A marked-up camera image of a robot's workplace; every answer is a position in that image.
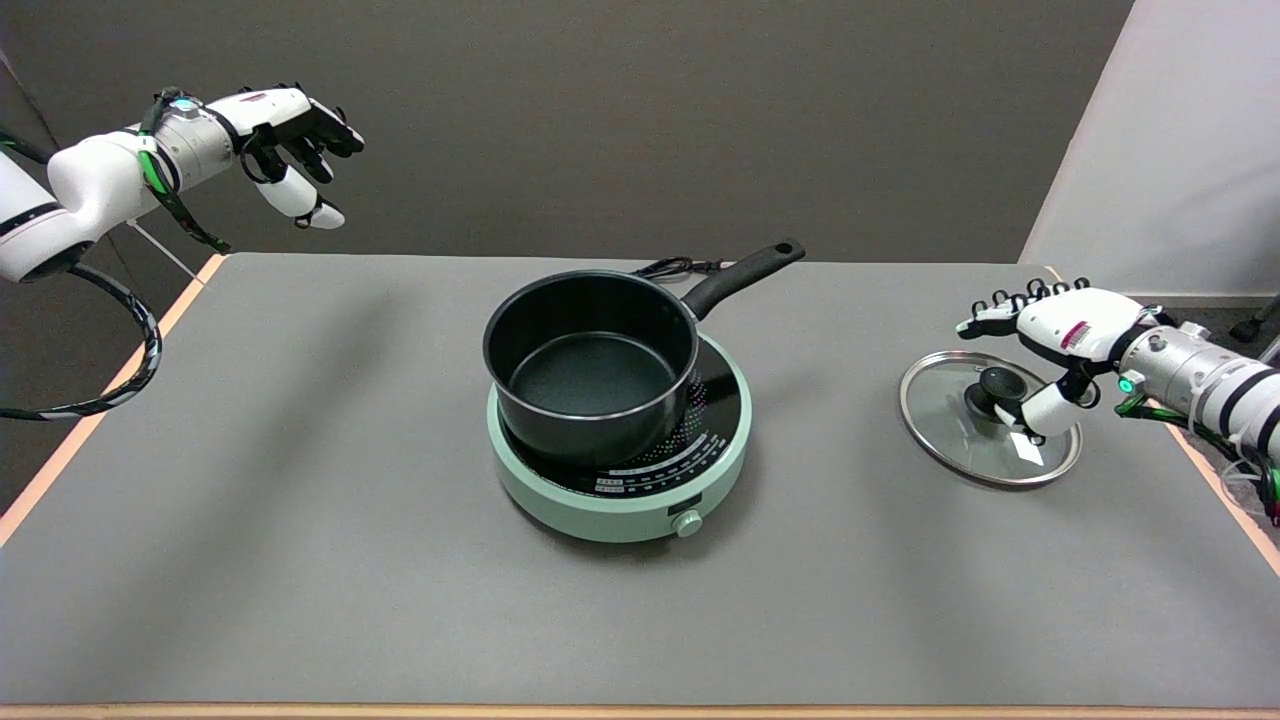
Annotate black stand leg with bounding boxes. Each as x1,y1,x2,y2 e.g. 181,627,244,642
1230,295,1280,343

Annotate black braided cable loop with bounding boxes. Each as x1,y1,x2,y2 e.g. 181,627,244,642
0,262,163,421

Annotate glass pot lid black knob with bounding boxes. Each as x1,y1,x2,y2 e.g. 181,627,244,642
898,350,1084,488

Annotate mint green induction cooker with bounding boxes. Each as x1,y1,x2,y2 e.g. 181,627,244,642
486,333,753,544

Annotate black saucepan with handle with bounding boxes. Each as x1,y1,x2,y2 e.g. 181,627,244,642
483,239,807,469

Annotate black cooker power cord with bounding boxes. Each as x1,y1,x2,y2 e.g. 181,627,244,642
632,257,736,281

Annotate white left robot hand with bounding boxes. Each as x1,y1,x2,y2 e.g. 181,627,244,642
210,83,366,231

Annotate green black wrist cable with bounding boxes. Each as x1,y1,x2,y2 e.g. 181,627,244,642
138,150,232,254

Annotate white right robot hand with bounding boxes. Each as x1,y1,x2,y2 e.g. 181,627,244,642
955,280,1153,447

